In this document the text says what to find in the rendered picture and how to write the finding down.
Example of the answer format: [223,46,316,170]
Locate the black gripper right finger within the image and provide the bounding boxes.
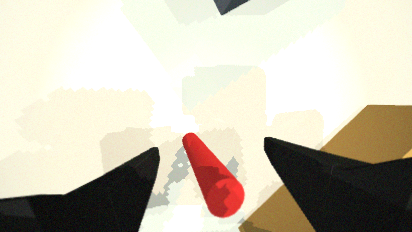
[263,137,412,232]

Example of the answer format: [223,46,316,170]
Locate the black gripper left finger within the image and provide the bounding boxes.
[0,147,160,232]

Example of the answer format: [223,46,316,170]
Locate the red peg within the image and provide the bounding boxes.
[182,133,245,218]

